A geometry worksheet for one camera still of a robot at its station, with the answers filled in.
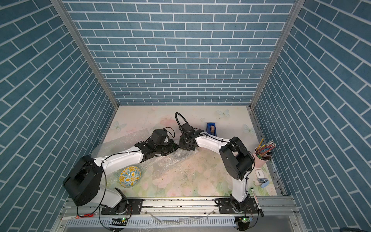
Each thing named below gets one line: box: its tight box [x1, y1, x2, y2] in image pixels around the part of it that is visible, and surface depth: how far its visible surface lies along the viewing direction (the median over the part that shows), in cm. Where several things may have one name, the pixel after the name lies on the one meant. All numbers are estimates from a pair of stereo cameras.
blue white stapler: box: [257, 177, 270, 189], surface depth 82 cm
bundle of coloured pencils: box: [256, 138, 277, 156], surface depth 82 cm
